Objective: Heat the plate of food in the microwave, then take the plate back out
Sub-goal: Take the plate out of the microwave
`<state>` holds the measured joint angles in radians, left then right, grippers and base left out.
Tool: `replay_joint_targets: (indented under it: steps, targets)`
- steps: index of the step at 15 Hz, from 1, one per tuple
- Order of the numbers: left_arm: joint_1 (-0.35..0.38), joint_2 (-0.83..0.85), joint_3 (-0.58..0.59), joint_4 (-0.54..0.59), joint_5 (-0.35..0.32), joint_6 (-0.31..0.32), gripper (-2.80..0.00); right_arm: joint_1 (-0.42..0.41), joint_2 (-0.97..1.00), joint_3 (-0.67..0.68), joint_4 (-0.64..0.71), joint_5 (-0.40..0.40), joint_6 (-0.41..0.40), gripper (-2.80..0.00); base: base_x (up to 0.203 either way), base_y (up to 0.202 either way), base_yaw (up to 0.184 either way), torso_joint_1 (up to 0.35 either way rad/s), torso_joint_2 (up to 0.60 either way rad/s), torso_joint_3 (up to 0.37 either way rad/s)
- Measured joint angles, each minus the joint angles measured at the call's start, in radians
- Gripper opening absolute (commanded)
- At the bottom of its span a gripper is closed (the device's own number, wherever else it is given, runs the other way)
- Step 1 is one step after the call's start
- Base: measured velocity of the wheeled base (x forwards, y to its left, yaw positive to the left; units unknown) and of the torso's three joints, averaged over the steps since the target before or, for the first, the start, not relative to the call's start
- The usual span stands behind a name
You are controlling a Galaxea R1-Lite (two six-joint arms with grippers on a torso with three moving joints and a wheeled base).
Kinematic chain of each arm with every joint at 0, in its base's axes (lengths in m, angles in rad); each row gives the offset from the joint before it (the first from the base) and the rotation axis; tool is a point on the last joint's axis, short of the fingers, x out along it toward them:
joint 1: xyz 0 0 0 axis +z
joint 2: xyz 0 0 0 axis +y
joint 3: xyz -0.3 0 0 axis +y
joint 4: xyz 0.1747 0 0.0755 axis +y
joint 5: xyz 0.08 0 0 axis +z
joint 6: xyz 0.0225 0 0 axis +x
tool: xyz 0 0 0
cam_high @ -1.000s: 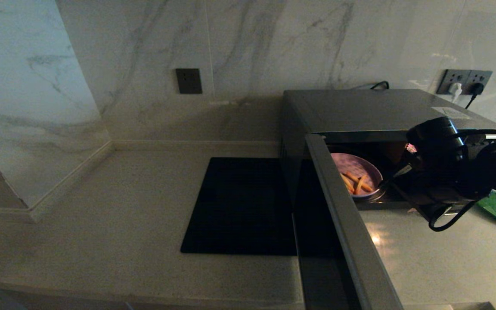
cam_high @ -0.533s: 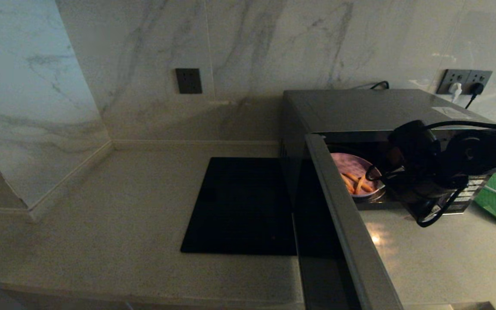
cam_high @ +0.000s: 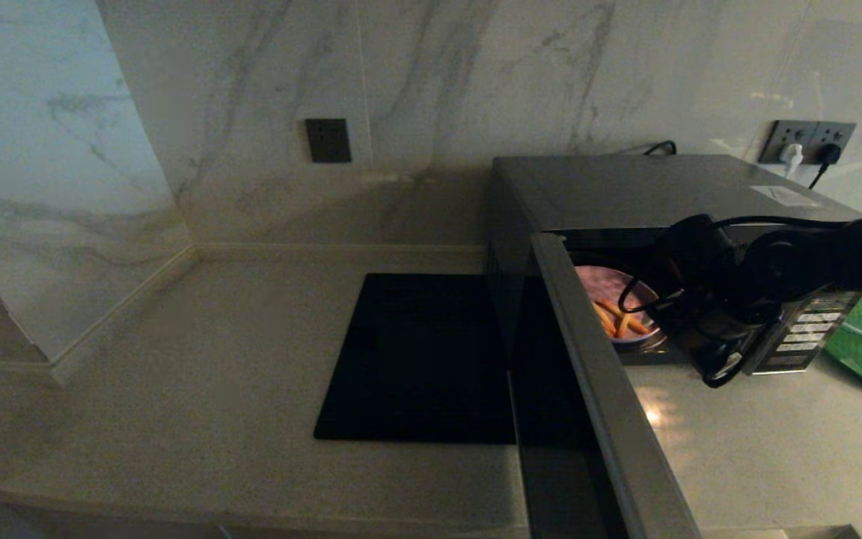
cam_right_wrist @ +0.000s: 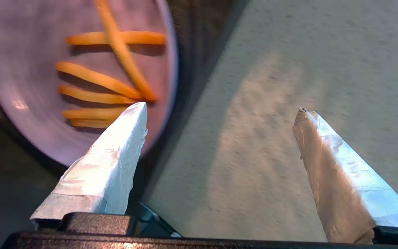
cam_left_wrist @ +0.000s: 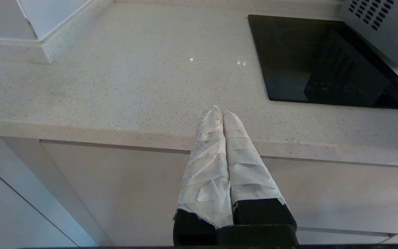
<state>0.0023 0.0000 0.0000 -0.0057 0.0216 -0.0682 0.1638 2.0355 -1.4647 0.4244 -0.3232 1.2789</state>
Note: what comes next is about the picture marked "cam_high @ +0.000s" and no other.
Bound purple plate with fries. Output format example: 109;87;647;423
575;265;664;345

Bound dark glass microwave door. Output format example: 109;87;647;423
510;232;703;539

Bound silver Panasonic microwave oven body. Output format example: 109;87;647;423
486;155;862;377

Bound black glass induction cooktop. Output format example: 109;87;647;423
314;272;516;445

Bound black cable along right arm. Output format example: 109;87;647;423
704;202;862;230

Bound black power plug with cable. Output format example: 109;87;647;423
807;143;843;191

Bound dark single wall socket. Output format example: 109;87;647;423
305;118;352;164

